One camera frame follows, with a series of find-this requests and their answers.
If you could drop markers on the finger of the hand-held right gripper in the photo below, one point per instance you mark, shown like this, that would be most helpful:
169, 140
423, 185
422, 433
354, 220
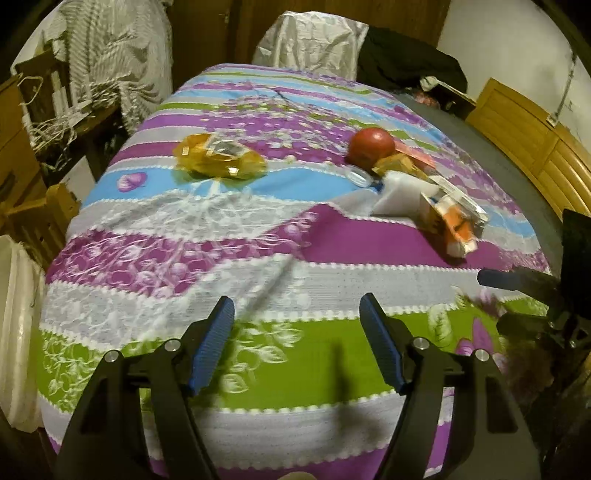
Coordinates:
524, 327
517, 281

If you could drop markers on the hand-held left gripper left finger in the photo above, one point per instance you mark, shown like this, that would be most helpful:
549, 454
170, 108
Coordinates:
207, 350

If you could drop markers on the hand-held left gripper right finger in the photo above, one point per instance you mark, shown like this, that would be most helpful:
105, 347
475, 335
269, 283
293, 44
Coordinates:
385, 348

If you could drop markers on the white plastic bucket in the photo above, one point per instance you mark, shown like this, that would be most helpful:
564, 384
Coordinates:
18, 332

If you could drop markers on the white orange crumpled carton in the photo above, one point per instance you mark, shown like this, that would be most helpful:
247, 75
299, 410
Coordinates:
455, 226

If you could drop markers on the floral striped bedsheet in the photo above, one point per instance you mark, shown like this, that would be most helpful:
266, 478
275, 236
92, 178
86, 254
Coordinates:
231, 258

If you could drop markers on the grey mattress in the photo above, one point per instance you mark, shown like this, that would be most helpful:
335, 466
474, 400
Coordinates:
508, 184

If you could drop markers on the wooden headboard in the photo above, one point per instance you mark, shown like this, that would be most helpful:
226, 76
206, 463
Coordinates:
531, 134

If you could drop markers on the white foam tray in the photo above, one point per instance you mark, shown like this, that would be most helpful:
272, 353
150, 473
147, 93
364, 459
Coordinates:
401, 196

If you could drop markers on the small clear lid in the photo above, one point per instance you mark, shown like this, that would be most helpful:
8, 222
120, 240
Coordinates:
359, 177

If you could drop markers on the metal gooseneck holder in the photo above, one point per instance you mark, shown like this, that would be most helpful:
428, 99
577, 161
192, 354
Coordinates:
563, 87

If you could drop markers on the yellow plastic wrapper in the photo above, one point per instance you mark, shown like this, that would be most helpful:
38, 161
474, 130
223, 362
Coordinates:
217, 154

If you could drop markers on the red apple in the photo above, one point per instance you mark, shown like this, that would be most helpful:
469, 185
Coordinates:
371, 147

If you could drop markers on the colourful bag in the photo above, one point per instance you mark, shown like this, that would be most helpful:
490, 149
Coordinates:
422, 98

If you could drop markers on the wooden chair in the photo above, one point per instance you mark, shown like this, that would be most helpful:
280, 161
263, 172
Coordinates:
41, 217

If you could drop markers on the black cloth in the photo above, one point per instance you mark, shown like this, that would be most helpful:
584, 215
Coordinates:
406, 60

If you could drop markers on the wooden chest of drawers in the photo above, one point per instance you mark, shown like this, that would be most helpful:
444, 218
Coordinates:
14, 157

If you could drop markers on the grey striped cloth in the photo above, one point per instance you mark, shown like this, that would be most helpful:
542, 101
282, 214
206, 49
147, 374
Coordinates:
115, 50

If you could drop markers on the brown wooden wardrobe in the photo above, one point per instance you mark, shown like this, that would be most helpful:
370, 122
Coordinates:
221, 32

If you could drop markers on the white wall socket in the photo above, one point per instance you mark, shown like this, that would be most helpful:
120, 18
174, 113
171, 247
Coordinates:
571, 105

